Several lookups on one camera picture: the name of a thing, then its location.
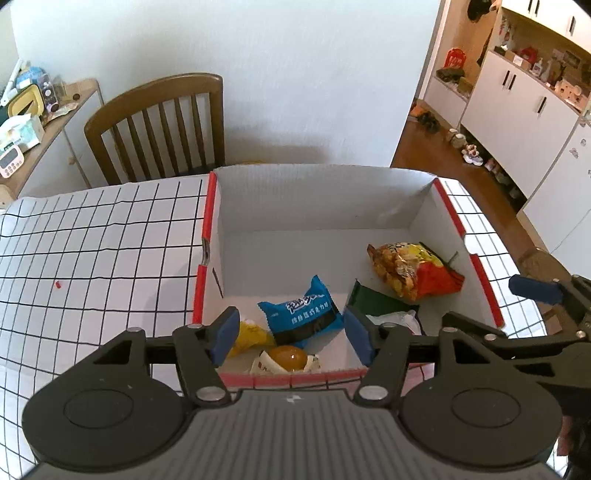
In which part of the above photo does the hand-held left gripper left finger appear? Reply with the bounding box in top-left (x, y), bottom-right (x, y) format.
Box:
top-left (88, 305), bottom-right (242, 408)

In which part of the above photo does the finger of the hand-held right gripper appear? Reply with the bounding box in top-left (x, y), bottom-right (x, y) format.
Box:
top-left (508, 274), bottom-right (591, 326)
top-left (442, 311), bottom-right (591, 365)

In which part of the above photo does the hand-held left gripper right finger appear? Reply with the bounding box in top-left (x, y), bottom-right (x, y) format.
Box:
top-left (342, 305), bottom-right (509, 408)

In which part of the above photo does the yellow snack packet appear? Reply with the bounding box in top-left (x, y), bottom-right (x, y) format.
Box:
top-left (226, 319), bottom-right (278, 360)

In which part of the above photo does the green snack packet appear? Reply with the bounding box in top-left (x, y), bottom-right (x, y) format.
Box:
top-left (346, 278), bottom-right (422, 335)

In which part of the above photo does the blue snack packet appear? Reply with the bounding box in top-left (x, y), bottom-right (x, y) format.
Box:
top-left (257, 274), bottom-right (346, 350)

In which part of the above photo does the pale snack packet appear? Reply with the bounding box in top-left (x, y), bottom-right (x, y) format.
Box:
top-left (249, 344), bottom-right (321, 376)

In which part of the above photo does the red yellow chips packet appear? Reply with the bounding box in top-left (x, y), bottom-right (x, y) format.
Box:
top-left (367, 241), bottom-right (465, 302)

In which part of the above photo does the red cardboard box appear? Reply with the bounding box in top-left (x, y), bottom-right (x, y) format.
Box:
top-left (191, 164), bottom-right (506, 388)

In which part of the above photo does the person's right hand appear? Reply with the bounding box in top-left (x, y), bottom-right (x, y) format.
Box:
top-left (556, 413), bottom-right (583, 459)

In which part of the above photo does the wooden round-back chair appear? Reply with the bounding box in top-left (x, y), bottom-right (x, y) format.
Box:
top-left (517, 247), bottom-right (573, 334)

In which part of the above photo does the checkered white tablecloth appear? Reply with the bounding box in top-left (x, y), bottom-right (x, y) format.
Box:
top-left (0, 178), bottom-right (561, 467)

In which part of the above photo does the dark shoes pile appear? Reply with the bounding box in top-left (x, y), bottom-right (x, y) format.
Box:
top-left (409, 104), bottom-right (441, 134)

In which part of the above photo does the wooden slat-back chair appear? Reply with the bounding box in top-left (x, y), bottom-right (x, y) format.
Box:
top-left (84, 73), bottom-right (225, 186)

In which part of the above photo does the low wooden side cabinet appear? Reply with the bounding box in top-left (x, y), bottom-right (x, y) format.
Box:
top-left (0, 78), bottom-right (106, 208)

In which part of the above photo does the white kitchen timer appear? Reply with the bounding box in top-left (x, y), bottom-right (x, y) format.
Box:
top-left (0, 147), bottom-right (25, 178)

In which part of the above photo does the tissue box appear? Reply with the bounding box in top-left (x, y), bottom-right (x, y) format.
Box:
top-left (0, 115), bottom-right (46, 151)

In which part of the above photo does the small clear jar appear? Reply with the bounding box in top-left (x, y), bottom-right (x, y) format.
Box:
top-left (39, 76), bottom-right (63, 114)

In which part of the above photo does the yellow dark desk organizer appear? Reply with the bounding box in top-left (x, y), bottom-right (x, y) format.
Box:
top-left (7, 88), bottom-right (44, 118)

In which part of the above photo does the light blue container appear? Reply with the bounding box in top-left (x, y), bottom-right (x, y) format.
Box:
top-left (16, 67), bottom-right (49, 90)

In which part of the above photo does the white tube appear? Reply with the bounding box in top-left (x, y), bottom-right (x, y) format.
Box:
top-left (0, 58), bottom-right (24, 104)

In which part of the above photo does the white wooden wall cabinet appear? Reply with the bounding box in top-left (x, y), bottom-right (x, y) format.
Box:
top-left (422, 0), bottom-right (591, 252)

